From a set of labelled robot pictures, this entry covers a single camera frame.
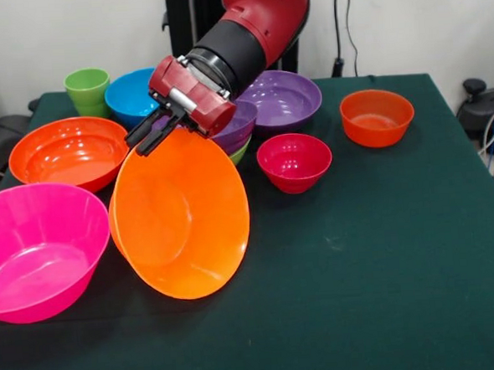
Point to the small red-orange plastic bowl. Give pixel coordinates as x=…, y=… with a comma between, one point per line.
x=377, y=118

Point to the small crimson plastic bowl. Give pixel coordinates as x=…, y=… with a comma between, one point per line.
x=293, y=161

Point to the purple plastic bowl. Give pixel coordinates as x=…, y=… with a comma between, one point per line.
x=237, y=131
x=284, y=103

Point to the blue plastic bowl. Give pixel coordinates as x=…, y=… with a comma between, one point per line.
x=128, y=96

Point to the large pink plastic bowl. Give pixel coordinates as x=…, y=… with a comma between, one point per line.
x=41, y=252

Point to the dark green tablecloth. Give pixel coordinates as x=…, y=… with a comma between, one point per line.
x=362, y=291

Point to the black chair base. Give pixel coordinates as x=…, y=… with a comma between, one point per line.
x=5, y=137
x=477, y=108

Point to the large red-orange plastic bowl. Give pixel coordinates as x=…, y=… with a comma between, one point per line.
x=69, y=154

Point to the large orange plastic bowl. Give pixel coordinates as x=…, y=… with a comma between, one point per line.
x=182, y=222

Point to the green plastic bowl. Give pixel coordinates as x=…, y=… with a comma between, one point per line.
x=240, y=154

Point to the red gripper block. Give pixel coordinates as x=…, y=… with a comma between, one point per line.
x=195, y=96

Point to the green plastic cup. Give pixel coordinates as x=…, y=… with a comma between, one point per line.
x=86, y=94

